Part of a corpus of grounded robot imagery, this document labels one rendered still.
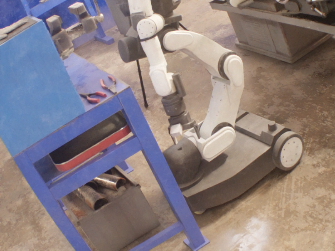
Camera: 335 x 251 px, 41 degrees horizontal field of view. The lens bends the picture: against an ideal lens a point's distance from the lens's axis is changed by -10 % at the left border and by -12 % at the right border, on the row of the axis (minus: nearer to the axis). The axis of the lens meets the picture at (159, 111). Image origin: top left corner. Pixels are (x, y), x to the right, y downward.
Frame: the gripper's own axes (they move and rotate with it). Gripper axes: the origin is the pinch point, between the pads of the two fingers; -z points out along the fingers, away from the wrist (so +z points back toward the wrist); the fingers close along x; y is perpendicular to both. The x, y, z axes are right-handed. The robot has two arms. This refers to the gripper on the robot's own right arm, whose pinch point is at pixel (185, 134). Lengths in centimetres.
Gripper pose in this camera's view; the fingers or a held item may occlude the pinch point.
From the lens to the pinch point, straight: 208.2
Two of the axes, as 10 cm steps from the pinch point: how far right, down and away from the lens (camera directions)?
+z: -3.5, -9.0, -2.6
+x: 8.9, -2.3, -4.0
